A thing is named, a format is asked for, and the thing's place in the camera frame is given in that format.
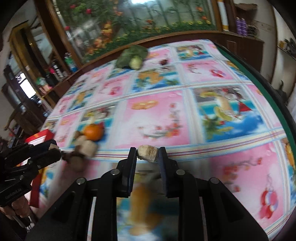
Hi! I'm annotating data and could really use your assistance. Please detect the green label plastic bottle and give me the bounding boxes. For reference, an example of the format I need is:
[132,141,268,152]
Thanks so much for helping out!
[64,52,78,73]

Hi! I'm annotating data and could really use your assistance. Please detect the green leafy vegetable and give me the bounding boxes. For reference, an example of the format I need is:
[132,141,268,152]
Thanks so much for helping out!
[115,45,149,70]

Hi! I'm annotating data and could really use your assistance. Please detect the orange mandarin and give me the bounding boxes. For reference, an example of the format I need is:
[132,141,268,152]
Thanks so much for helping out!
[83,123,104,142]

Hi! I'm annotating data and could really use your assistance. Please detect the purple spray bottles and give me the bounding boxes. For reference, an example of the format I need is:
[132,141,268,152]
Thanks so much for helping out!
[236,17,247,36]

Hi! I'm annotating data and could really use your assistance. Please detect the red tray with white base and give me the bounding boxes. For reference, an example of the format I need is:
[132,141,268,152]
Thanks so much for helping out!
[24,128,56,208]

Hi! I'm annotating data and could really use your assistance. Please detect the person's left hand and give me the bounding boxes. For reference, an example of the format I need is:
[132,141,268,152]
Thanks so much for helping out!
[1,196,31,220]

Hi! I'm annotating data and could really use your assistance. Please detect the beige round cake piece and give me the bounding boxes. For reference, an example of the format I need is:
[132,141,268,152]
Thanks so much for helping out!
[137,145,159,162]

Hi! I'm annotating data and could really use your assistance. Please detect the glass flower display cabinet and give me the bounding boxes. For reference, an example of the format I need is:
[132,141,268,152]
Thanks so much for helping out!
[47,0,217,64]

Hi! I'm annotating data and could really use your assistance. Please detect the colourful fruit print tablecloth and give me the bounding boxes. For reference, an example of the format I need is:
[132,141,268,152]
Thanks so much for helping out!
[43,40,295,240]

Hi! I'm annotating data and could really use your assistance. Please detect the small dark red date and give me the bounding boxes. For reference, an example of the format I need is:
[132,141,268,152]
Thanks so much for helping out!
[159,59,169,66]

